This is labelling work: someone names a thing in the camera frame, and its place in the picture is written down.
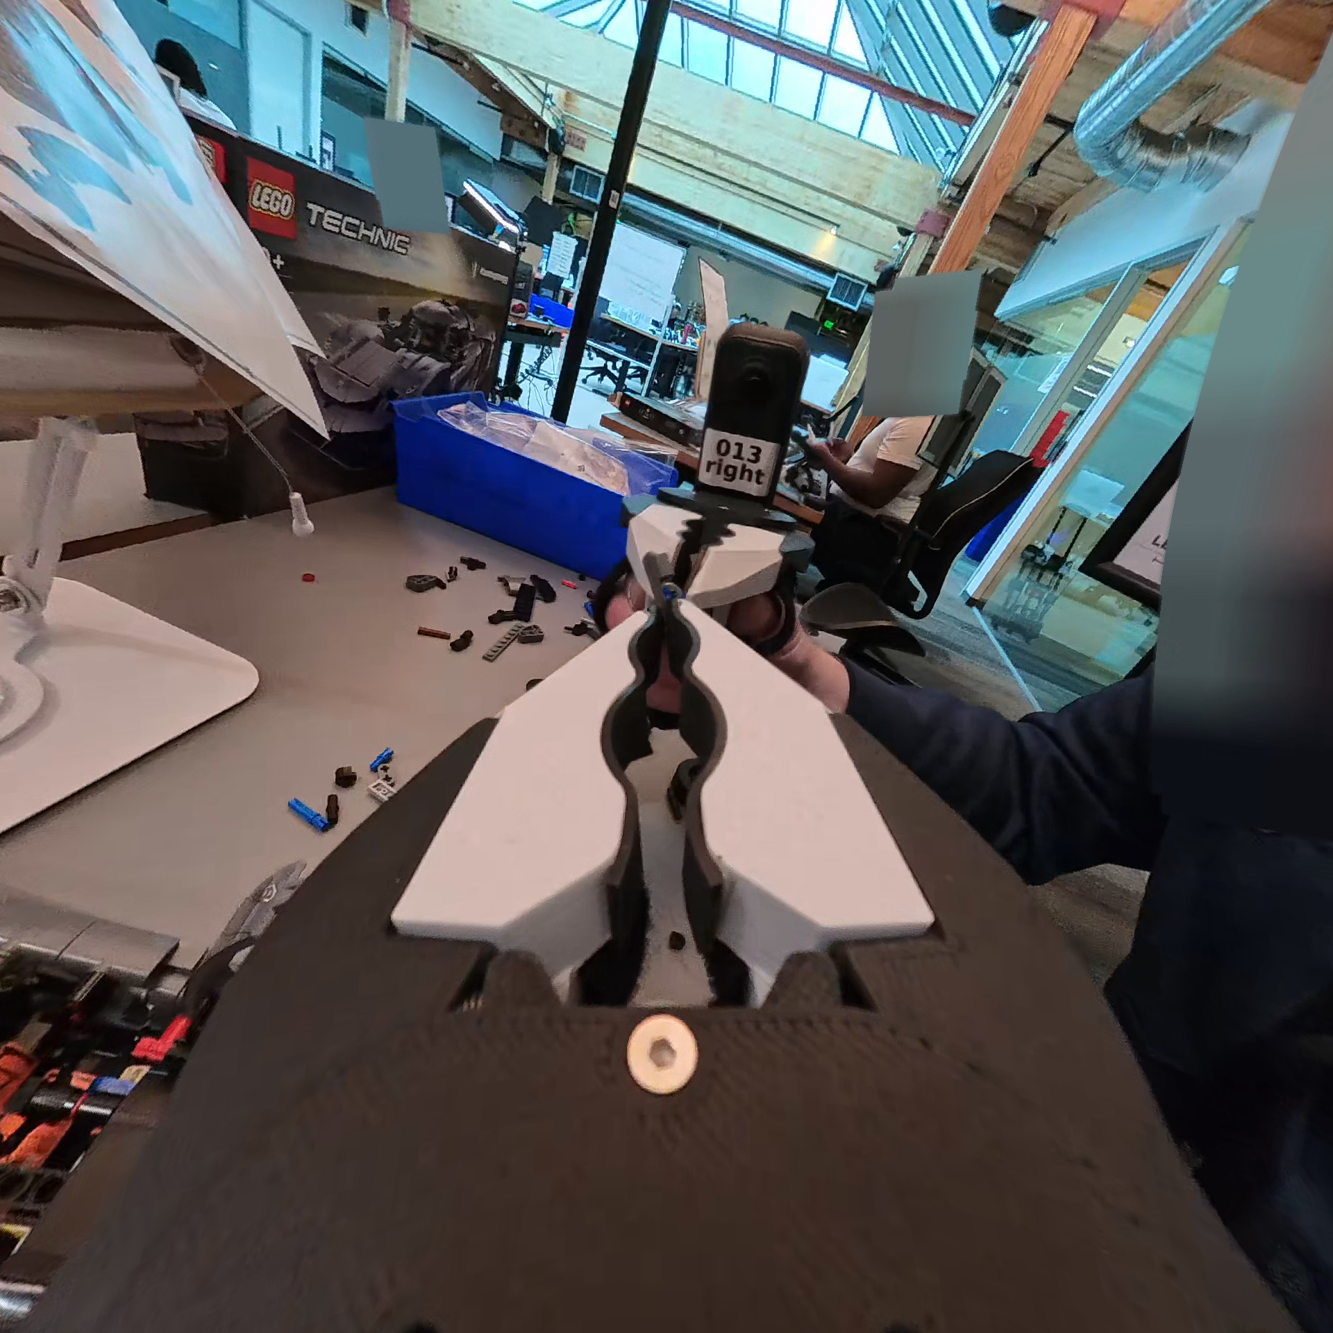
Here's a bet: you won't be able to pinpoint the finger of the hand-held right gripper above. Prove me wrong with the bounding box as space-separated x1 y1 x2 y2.
682 525 787 626
624 508 689 616

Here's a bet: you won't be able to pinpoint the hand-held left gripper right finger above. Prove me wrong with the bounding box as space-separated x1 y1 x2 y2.
670 603 938 1002

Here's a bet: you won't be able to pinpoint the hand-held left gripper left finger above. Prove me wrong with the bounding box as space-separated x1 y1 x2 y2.
391 608 663 1002

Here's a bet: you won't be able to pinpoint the grey lego car model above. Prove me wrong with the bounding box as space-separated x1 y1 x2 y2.
0 859 309 1294

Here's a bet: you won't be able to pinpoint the person's right forearm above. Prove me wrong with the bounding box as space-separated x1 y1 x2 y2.
837 655 1167 886

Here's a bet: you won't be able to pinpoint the dark lego set box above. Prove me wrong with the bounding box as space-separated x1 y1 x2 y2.
135 124 522 517

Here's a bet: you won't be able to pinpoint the person's right hand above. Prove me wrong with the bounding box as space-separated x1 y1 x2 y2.
728 598 852 717

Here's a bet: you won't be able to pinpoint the black chair armrest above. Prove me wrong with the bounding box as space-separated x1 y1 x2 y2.
804 582 928 658

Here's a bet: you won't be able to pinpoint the crumpled clear plastic bags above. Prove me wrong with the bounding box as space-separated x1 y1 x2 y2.
437 400 685 496

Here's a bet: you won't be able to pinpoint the blue plastic bin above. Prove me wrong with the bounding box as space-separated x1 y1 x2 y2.
392 392 685 578

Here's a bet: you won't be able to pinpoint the black metal pole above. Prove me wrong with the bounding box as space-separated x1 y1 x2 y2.
551 0 674 424

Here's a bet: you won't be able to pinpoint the black office chair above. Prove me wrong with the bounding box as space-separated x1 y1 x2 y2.
908 450 1043 621

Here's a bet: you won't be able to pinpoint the black white sign board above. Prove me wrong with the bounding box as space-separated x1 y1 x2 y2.
1078 421 1194 616

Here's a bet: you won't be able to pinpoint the white metal book stand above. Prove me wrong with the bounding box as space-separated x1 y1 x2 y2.
0 322 320 833

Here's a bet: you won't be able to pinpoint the open instruction booklet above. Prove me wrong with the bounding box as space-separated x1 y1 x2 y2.
0 0 330 438

